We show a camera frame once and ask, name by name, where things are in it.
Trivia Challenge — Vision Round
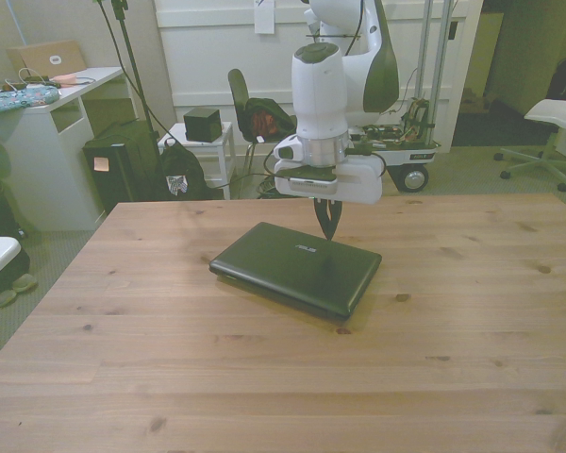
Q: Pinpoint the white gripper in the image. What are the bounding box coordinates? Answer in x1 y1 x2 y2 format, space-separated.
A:
274 157 385 241

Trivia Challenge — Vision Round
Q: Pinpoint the black Asus laptop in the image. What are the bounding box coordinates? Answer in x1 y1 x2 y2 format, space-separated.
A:
208 221 383 323

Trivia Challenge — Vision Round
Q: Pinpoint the wheeled robot base cart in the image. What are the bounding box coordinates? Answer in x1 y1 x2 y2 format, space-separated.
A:
347 0 456 194

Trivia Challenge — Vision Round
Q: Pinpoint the dark clothing with orange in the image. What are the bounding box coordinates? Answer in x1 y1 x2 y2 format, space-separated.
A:
242 96 298 143

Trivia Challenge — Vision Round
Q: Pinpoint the small white side table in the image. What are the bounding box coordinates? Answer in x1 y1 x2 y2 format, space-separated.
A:
157 121 238 202

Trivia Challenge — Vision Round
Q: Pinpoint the black office chair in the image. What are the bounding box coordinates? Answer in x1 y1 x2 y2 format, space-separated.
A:
227 68 299 191

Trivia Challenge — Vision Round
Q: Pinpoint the black backpack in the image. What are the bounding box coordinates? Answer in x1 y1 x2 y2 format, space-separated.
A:
157 137 209 202

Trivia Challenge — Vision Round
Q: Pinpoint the black cube box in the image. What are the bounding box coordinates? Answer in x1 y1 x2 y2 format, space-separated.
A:
183 107 224 143

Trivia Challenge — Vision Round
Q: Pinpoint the white paper sheet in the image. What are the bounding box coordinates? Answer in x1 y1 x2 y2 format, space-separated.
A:
254 0 276 36

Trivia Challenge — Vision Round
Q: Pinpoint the black computer tower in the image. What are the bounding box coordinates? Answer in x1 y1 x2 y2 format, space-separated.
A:
81 133 137 214

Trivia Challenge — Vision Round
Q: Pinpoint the black tripod stand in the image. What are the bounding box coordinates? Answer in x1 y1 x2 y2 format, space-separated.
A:
92 0 166 202

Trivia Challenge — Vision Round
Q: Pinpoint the white swivel chair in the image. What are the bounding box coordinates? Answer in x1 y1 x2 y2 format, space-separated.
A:
499 98 566 193

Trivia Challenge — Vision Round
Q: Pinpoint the white desk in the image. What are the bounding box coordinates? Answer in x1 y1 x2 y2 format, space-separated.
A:
0 65 139 233

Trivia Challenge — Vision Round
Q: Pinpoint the brown cardboard box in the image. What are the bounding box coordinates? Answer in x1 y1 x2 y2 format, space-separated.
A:
6 40 87 80

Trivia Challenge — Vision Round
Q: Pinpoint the floral patterned cushion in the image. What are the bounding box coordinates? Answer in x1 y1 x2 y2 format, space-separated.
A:
0 86 60 117

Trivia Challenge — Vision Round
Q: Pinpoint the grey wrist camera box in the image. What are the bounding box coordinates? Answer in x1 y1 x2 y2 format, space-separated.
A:
276 164 340 196

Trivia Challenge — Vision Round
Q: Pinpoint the black camera cable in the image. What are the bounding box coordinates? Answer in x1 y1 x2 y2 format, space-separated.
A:
207 141 293 191

